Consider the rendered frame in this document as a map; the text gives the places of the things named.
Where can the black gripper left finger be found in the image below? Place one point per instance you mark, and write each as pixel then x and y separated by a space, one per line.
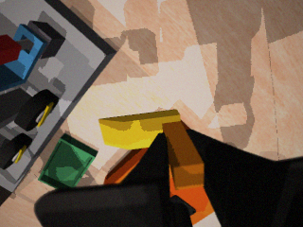
pixel 142 199

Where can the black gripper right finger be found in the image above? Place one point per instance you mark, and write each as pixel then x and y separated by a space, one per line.
pixel 247 190

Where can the green tray rim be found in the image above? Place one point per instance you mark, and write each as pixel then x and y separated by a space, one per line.
pixel 75 143

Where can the grey ramp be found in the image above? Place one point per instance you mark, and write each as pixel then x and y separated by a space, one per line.
pixel 74 57

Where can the red-headed pin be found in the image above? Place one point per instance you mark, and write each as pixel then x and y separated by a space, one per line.
pixel 10 49

